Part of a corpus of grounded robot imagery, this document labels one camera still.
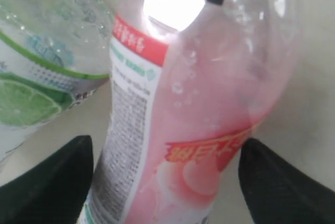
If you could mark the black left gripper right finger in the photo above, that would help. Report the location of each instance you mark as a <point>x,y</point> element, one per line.
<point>277,192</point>

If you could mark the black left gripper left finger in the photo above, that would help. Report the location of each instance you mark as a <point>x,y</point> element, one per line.
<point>53,191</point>

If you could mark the pink drink bottle black cap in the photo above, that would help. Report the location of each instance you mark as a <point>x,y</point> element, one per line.
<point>191,80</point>

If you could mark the green lime label bottle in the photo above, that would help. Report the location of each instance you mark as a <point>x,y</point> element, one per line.
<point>54,56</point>

